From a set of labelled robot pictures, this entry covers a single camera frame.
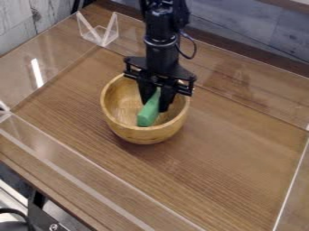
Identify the wooden bowl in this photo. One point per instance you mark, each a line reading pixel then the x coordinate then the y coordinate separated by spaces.
pixel 136 122

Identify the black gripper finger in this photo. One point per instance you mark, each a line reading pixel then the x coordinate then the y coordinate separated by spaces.
pixel 148 89
pixel 168 94

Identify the black table leg bracket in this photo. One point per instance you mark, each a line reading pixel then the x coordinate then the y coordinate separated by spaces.
pixel 42 220

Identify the clear acrylic corner bracket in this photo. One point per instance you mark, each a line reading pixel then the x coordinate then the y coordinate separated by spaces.
pixel 100 35

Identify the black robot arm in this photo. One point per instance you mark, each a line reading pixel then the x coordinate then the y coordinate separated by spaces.
pixel 167 17

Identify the green rectangular stick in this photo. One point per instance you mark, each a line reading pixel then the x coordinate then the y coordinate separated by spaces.
pixel 151 111

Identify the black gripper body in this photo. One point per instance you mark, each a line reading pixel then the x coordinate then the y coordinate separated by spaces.
pixel 160 66

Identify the clear acrylic tray wall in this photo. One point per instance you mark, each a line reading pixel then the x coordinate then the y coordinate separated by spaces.
pixel 217 178

